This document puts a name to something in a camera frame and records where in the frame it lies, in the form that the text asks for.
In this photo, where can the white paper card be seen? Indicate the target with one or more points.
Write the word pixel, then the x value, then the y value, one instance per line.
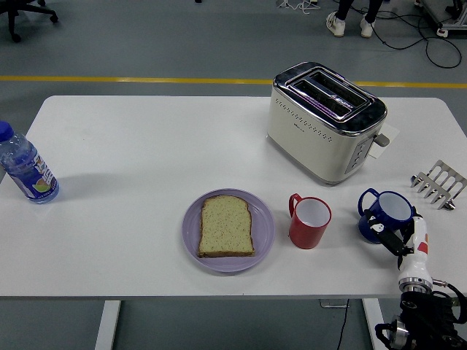
pixel 392 133

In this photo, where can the grey under-table bracket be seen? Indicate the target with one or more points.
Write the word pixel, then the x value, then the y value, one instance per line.
pixel 328 303

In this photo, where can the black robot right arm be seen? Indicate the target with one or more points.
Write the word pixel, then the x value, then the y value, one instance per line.
pixel 427 313

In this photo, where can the metal equipment cart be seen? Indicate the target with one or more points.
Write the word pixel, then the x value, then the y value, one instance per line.
pixel 450 12

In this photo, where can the cream and chrome toaster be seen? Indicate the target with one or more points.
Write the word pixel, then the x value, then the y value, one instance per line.
pixel 310 146

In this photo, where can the black office chair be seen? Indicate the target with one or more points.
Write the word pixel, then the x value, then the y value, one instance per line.
pixel 14 14

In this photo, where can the slice of toast bread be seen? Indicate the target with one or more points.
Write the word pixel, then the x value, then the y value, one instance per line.
pixel 226 228

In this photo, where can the white table leg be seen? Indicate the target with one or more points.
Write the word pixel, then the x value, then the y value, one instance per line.
pixel 372 313
pixel 107 324

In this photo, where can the silver metal toast rack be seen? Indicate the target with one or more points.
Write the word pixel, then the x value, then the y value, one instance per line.
pixel 443 182

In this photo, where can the purple round plate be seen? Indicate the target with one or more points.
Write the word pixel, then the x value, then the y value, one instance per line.
pixel 262 233

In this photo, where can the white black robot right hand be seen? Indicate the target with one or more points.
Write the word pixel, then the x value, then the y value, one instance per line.
pixel 416 255

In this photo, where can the clear water bottle blue cap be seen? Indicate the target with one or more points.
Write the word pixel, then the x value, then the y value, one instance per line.
pixel 29 171

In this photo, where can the person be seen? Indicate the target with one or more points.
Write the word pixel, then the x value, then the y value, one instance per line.
pixel 337 23

